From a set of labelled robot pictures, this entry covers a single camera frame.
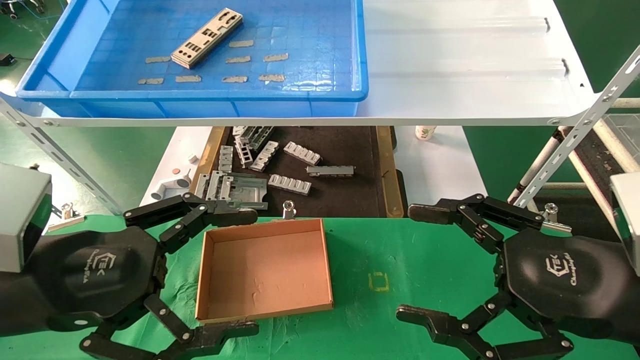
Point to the grey finned metal block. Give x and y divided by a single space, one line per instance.
302 153
290 184

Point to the white PVC pipe fitting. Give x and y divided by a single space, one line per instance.
172 186

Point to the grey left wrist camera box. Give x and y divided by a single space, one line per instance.
20 215

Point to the black chair caster base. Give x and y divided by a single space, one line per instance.
11 14

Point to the white metal shelf board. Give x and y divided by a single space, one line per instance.
450 75

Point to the grey tape strip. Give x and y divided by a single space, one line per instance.
238 59
241 43
188 78
275 57
158 59
150 80
271 77
234 79

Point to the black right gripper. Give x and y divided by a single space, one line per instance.
560 270

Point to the large flat grey metal plate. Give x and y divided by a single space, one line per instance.
247 192

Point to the small silver metal bracket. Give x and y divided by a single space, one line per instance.
238 131

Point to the silver ribbed metal bracket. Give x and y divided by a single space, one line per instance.
265 156

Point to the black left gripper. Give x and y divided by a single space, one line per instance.
100 270

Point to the dark grey metal bracket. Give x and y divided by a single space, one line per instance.
260 136

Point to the grey slotted shelf post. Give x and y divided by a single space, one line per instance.
60 156
560 148

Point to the small black adapter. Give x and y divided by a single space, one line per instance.
6 59

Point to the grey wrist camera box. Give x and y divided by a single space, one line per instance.
20 215
627 220

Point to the silver slotted metal strip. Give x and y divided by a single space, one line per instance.
243 151

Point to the white tube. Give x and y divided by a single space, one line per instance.
540 165

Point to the blue plastic tray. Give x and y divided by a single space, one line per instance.
320 100

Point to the printed paper cup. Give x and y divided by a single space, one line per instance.
425 132

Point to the silver binder clip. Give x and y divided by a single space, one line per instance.
552 220
288 212
67 216

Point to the silver perforated metal plate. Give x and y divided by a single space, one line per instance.
226 159
201 186
216 186

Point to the brown cardboard box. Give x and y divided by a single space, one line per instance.
265 270

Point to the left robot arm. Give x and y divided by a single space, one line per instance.
15 300

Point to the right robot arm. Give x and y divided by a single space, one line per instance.
632 310

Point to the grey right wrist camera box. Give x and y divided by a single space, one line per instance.
627 220

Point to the dark long metal bracket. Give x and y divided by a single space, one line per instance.
330 171

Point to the clear plastic box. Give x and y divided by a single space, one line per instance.
625 131

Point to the green table cloth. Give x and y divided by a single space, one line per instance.
400 260

